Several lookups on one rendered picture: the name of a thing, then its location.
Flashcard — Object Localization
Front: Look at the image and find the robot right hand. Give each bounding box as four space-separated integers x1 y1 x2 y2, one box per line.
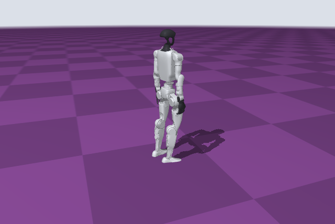
176 97 186 115

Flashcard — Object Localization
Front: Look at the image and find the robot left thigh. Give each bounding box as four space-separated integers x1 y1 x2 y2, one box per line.
155 90 170 128

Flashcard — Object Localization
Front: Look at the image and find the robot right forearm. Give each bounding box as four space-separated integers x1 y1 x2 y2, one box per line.
175 75 184 101

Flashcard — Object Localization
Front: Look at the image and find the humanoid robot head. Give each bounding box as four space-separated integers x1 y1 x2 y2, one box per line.
160 29 175 52

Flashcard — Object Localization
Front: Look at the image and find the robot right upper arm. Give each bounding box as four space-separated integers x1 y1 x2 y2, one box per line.
172 52 183 81

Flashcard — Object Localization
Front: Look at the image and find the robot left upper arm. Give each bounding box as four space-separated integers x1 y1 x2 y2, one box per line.
153 50 159 75

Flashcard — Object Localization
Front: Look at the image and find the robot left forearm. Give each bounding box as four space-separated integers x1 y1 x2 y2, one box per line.
153 73 161 91

